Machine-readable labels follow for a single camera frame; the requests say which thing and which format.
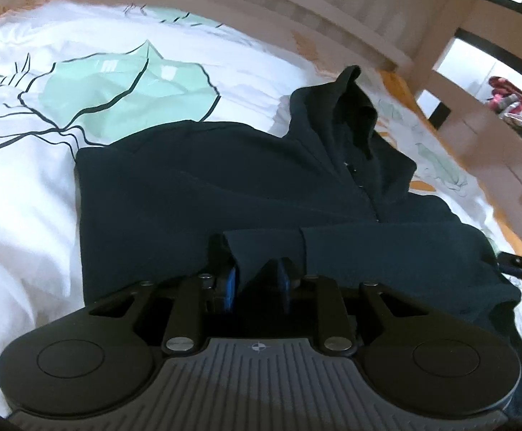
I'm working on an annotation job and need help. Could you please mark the pile of colourful clothes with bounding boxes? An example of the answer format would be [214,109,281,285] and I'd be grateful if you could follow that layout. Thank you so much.
[485,76,522,138]

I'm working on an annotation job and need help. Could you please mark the dark navy hooded garment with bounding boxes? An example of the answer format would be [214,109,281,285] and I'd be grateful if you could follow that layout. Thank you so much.
[74,64,522,418]

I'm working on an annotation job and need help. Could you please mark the white wooden bed frame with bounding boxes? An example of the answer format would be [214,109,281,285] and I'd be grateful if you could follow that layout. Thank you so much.
[85,0,522,216]

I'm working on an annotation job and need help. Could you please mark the white leaf-print bed sheet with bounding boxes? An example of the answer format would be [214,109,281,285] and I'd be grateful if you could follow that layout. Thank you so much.
[0,0,522,422]

